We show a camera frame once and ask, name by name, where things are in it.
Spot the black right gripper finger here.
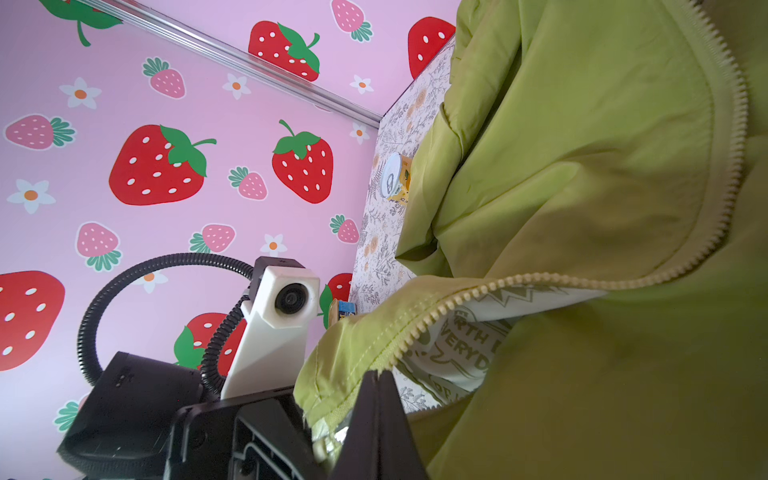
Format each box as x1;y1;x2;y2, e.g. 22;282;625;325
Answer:
330;370;428;480

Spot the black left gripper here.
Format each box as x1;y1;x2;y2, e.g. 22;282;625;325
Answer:
163;387;327;480

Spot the green zip jacket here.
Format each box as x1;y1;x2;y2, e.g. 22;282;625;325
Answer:
295;1;767;479

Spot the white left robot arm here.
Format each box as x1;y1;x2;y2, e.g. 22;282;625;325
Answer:
58;253;323;479

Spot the small white-lidded can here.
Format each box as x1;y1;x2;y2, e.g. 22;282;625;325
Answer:
380;153;412;205

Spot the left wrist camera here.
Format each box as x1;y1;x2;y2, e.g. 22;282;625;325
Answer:
220;256;320;400

